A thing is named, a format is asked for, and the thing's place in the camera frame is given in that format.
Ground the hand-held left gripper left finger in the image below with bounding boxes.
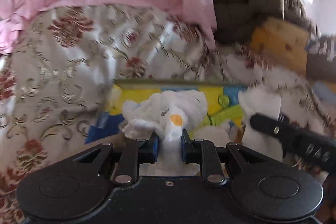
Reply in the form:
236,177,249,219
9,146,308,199
72,132,160,186

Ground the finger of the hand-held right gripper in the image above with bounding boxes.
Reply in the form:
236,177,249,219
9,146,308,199
249,113,305,151

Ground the white plush toy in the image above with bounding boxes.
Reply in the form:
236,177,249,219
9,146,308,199
121,88,285,177

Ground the brown shirt with white print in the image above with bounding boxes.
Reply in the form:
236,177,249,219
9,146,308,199
304,35,336,81

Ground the floral bed cover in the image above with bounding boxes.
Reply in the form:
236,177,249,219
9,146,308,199
0,4,336,222

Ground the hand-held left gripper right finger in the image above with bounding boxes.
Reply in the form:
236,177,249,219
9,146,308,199
181,129,266,186

